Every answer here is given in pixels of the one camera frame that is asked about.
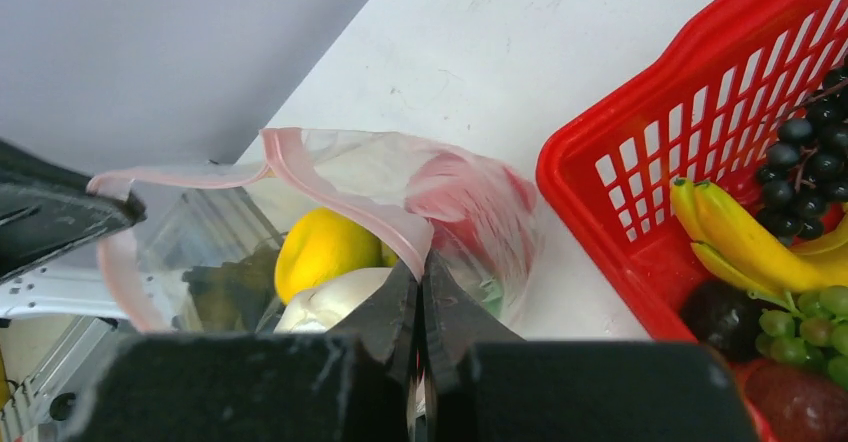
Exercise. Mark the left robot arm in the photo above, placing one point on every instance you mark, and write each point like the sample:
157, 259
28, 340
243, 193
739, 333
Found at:
50, 290

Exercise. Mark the dark purple grape bunch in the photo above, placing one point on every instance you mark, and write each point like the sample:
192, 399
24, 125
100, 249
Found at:
804, 177

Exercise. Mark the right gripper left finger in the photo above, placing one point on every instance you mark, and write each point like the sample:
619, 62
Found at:
355, 382

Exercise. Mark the red plastic basket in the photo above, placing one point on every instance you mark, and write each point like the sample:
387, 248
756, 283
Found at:
706, 110

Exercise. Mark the red orange mango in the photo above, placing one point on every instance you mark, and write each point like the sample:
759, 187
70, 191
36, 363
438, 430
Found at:
797, 404

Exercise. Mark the clear zip top bag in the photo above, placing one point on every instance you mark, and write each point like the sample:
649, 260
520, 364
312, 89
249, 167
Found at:
210, 266

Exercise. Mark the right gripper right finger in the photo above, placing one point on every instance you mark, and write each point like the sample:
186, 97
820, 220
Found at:
485, 383

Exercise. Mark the yellow corn cob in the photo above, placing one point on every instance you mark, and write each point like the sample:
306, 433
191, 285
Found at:
733, 246

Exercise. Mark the dark brown fig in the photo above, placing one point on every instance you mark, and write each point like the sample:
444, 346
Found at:
725, 318

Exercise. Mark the yellow banana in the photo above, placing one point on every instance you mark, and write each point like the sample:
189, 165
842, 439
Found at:
323, 245

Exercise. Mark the green grape bunch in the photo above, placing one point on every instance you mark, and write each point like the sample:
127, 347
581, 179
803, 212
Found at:
806, 330

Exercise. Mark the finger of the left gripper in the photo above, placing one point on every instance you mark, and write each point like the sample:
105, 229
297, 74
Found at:
47, 212

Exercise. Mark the white green napa cabbage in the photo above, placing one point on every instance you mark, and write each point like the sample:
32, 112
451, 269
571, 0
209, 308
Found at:
318, 309

